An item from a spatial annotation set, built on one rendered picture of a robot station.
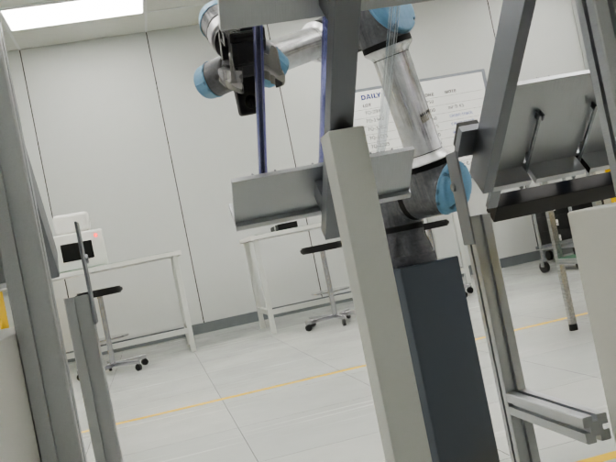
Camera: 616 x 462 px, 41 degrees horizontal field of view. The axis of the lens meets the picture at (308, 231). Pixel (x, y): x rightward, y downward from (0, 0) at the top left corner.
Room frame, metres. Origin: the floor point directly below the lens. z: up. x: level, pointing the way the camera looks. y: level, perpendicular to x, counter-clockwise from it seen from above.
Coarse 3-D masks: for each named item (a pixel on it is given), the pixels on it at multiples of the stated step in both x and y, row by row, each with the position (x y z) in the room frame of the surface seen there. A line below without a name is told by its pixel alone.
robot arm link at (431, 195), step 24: (360, 24) 1.82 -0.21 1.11; (384, 24) 1.78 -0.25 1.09; (408, 24) 1.81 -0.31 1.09; (360, 48) 1.88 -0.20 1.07; (384, 48) 1.81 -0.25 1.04; (408, 48) 1.85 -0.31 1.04; (408, 72) 1.83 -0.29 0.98; (408, 96) 1.84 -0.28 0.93; (408, 120) 1.85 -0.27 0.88; (432, 120) 1.87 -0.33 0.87; (408, 144) 1.87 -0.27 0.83; (432, 144) 1.86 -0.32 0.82; (432, 168) 1.85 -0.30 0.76; (432, 192) 1.85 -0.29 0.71; (432, 216) 1.93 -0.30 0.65
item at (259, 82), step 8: (256, 32) 1.22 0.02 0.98; (256, 40) 1.23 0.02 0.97; (256, 48) 1.24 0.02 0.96; (256, 56) 1.25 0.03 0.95; (256, 64) 1.26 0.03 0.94; (256, 72) 1.28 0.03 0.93; (256, 80) 1.29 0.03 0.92; (264, 80) 1.29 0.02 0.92; (256, 88) 1.30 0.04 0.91; (264, 88) 1.30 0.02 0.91; (256, 96) 1.31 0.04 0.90; (264, 96) 1.31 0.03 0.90; (256, 104) 1.33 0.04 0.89; (264, 104) 1.32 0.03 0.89; (256, 112) 1.34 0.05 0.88; (264, 112) 1.34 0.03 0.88; (264, 120) 1.35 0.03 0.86; (264, 128) 1.36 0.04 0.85; (264, 136) 1.37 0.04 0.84; (264, 144) 1.38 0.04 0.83; (264, 152) 1.40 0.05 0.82; (264, 160) 1.41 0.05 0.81; (264, 168) 1.42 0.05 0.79
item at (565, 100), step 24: (576, 72) 1.39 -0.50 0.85; (528, 96) 1.39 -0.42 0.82; (552, 96) 1.41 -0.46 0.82; (576, 96) 1.42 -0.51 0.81; (528, 120) 1.43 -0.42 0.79; (552, 120) 1.45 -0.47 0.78; (576, 120) 1.47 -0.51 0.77; (504, 144) 1.46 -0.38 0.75; (528, 144) 1.47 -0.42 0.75; (552, 144) 1.49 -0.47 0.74; (576, 144) 1.51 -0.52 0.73; (600, 144) 1.53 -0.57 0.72; (504, 168) 1.50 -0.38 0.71
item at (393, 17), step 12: (396, 12) 1.27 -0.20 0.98; (396, 24) 1.29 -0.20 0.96; (396, 36) 1.30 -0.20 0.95; (384, 72) 1.36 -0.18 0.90; (384, 84) 1.37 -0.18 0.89; (384, 96) 1.38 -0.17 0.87; (384, 108) 1.40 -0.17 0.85; (384, 120) 1.42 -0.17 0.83; (384, 132) 1.44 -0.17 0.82; (384, 144) 1.46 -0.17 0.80
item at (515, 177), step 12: (576, 156) 1.53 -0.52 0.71; (588, 156) 1.53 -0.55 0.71; (600, 156) 1.53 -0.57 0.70; (516, 168) 1.51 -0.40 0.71; (528, 168) 1.51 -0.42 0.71; (540, 168) 1.51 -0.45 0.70; (552, 168) 1.51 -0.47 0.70; (564, 168) 1.51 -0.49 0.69; (576, 168) 1.51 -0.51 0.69; (588, 168) 1.51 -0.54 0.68; (600, 168) 1.52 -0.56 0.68; (504, 180) 1.48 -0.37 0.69; (516, 180) 1.48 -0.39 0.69; (528, 180) 1.48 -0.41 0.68; (540, 180) 1.49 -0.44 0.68; (552, 180) 1.50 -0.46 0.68
